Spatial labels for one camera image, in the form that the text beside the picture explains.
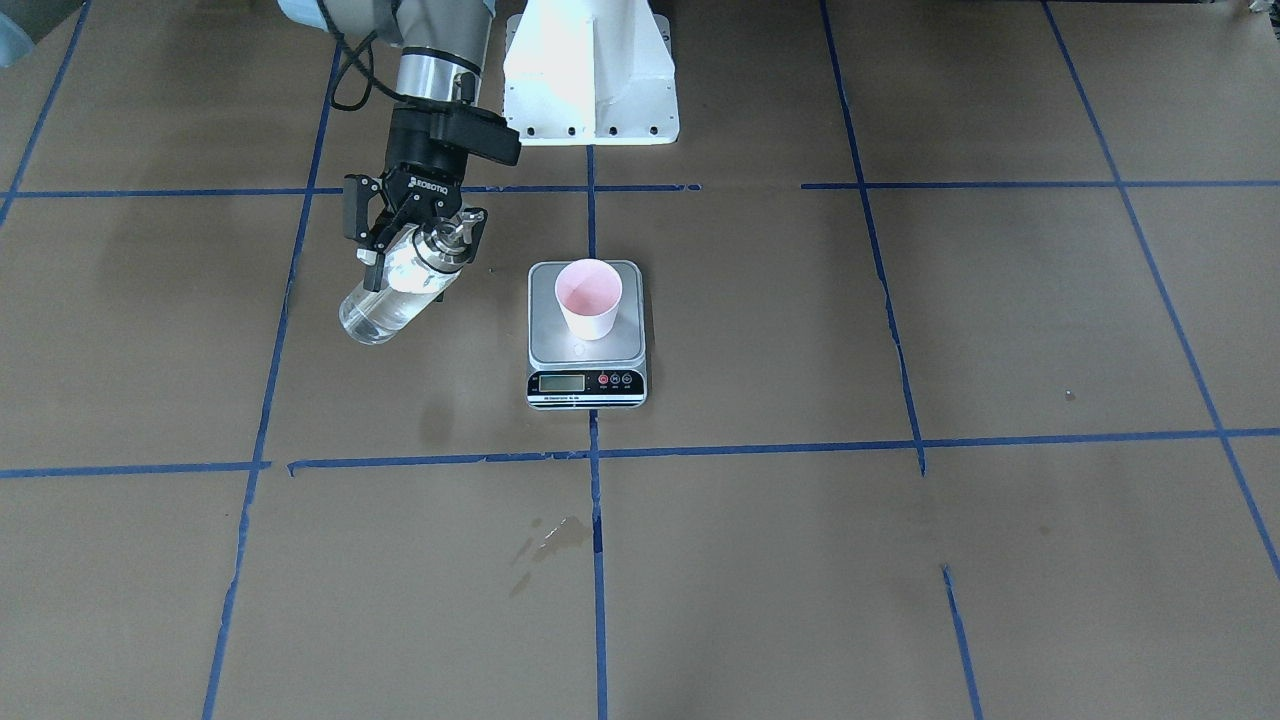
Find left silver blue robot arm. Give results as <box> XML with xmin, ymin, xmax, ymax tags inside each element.
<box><xmin>280</xmin><ymin>1</ymin><xmax>521</xmax><ymax>304</ymax></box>

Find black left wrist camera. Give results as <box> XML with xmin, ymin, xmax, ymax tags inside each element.
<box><xmin>428</xmin><ymin>102</ymin><xmax>522</xmax><ymax>167</ymax></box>

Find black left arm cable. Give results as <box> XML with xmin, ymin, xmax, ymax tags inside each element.
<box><xmin>317</xmin><ymin>0</ymin><xmax>411</xmax><ymax>111</ymax></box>

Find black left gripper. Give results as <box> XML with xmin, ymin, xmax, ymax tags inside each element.
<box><xmin>343</xmin><ymin>105</ymin><xmax>489</xmax><ymax>301</ymax></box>

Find silver digital kitchen scale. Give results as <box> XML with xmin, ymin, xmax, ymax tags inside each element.
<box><xmin>526</xmin><ymin>260</ymin><xmax>649</xmax><ymax>410</ymax></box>

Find pink plastic cup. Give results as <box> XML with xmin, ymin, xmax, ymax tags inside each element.
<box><xmin>554</xmin><ymin>259</ymin><xmax>623</xmax><ymax>341</ymax></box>

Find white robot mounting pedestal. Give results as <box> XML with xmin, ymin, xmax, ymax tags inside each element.
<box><xmin>502</xmin><ymin>1</ymin><xmax>681</xmax><ymax>149</ymax></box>

